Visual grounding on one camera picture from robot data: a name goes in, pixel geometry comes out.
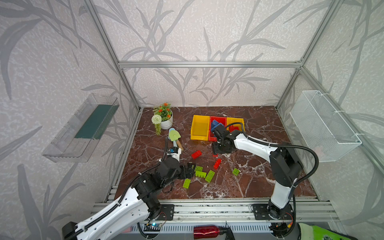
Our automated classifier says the yellow bin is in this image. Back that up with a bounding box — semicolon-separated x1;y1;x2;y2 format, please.
226;117;245;131
191;115;210;141

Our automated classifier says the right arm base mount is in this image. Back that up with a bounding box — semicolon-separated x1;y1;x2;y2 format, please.
251;201;295;221

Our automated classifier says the red bin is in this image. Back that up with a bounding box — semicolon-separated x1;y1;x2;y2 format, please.
208;116;227;142

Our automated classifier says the white wire basket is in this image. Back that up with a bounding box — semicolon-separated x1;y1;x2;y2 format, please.
290;90;362;162

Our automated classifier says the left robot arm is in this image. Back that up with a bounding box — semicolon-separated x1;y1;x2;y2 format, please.
62;157;196;240

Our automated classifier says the right yellow bin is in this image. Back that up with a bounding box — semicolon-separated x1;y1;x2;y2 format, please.
226;117;245;131

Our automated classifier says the red metal bottle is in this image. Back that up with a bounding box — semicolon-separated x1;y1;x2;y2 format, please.
193;226;228;240

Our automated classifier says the green brick lower left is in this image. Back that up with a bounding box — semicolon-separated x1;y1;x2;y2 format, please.
183;179;191;189

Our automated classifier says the green brick diagonal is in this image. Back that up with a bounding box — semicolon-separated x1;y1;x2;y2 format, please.
205;170;215;183

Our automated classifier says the potted plant white pot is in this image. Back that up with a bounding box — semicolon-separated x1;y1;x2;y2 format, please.
151;103;173;136

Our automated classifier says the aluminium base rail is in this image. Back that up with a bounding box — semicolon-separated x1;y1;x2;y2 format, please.
160;197;341;223

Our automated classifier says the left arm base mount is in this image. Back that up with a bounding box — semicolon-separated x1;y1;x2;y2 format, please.
151;204;175;221

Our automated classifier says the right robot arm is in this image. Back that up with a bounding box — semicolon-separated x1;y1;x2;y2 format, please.
211;121;320;214

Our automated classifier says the green brick toothed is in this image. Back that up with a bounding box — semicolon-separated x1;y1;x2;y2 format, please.
195;171;207;179

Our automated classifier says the small green brick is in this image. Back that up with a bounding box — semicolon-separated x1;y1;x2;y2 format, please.
233;168;240;176

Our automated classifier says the light blue garden trowel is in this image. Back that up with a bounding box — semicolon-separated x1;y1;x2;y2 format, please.
168;128;181;147

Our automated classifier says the clear plastic wall shelf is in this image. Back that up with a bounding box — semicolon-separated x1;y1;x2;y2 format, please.
42;94;120;163

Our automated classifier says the left yellow bin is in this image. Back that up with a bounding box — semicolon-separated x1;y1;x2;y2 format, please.
191;115;210;141

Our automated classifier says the electronics board with led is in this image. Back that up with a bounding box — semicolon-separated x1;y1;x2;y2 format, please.
143;223;163;232

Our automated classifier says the green white object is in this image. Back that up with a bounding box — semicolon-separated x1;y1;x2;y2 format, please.
298;223;357;240

